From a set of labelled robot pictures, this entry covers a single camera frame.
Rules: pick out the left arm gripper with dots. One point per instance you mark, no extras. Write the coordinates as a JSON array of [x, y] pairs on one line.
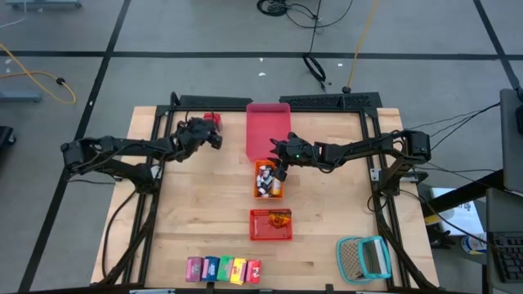
[[194, 139]]

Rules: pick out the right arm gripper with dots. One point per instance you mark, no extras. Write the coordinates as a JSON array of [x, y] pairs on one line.
[[302, 153]]

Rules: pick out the small red box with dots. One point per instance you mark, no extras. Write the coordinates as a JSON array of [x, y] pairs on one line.
[[214, 120]]

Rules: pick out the yellow squeeze bottle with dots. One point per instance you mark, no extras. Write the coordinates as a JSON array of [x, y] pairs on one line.
[[276, 188]]

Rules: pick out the red slotted plastic basket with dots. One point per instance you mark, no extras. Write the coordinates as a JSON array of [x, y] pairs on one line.
[[261, 228]]

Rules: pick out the yellow cereal box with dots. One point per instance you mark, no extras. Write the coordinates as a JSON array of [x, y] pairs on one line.
[[238, 271]]

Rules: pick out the green cereal box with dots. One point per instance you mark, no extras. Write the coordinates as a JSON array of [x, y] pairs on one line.
[[225, 268]]

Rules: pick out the blue cereal box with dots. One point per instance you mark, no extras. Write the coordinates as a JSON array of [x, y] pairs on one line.
[[210, 268]]

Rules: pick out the pink cereal box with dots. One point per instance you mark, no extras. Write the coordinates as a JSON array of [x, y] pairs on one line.
[[194, 269]]

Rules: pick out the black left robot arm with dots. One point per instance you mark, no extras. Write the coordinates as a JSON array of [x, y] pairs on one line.
[[122, 143]]

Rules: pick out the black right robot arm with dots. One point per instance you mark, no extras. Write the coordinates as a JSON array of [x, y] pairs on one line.
[[367, 147]]

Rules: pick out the red dropper bottle white cap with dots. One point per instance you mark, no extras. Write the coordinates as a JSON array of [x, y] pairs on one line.
[[265, 167]]

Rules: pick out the dropper bottle red-edged label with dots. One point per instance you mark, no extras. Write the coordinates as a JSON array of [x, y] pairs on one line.
[[266, 173]]

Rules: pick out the black dropper bottle white cap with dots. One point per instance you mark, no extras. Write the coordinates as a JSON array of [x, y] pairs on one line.
[[263, 188], [259, 179]]

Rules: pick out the orange slotted plastic basket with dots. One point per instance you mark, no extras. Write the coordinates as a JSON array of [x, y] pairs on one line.
[[255, 181]]

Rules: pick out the pink plastic bin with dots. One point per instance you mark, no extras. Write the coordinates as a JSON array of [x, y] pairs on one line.
[[265, 126]]

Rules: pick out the black flat plate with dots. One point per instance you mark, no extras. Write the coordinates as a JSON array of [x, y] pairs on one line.
[[212, 101]]

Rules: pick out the orange yellow snack packet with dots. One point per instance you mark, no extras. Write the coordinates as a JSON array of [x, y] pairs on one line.
[[280, 220]]

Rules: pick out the black perforated plate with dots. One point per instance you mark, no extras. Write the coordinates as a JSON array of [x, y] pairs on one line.
[[327, 101]]

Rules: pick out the teal mesh strainer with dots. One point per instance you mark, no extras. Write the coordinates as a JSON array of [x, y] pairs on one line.
[[349, 259]]

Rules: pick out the teal rectangular container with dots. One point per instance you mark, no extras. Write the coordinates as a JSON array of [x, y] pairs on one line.
[[378, 257]]

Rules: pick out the black clamp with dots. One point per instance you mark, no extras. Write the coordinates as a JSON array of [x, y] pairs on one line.
[[441, 237]]

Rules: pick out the black diagonal beam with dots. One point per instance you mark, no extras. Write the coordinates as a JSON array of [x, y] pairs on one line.
[[466, 192]]

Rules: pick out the white paper sheet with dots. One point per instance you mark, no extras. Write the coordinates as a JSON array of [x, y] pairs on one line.
[[461, 218]]

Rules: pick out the grey cart foot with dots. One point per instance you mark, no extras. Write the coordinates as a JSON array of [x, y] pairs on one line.
[[20, 96]]

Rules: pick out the black floor object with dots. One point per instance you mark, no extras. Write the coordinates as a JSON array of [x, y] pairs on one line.
[[6, 136]]

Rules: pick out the grey cart base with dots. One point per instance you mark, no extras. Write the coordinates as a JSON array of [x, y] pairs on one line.
[[41, 4]]

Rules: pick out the grey desk with keyboard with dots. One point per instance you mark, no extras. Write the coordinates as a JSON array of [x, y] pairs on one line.
[[502, 212]]

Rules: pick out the grey desk top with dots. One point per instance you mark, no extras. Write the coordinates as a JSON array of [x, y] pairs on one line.
[[512, 143]]

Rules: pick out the black keyboard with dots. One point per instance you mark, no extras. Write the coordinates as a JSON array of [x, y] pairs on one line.
[[508, 257]]

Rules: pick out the black metal rig frame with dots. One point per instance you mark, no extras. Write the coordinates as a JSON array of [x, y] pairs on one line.
[[147, 208]]

